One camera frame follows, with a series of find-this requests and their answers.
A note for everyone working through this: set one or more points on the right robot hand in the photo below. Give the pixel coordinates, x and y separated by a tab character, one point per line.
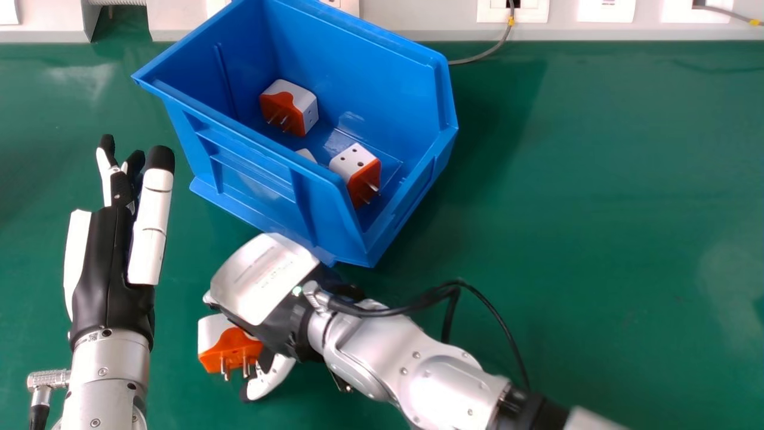
262	280

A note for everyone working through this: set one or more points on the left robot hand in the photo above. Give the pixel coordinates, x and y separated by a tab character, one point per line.
101	269

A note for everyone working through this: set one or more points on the white-and-orange plug adapter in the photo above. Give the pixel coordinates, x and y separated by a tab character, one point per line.
358	170
307	155
289	107
230	346

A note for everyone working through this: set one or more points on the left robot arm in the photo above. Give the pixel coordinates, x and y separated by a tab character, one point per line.
107	382

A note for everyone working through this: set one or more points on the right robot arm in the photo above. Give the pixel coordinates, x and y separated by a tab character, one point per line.
418	370

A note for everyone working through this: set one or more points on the blue plastic bin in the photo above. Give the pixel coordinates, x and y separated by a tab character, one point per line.
310	119

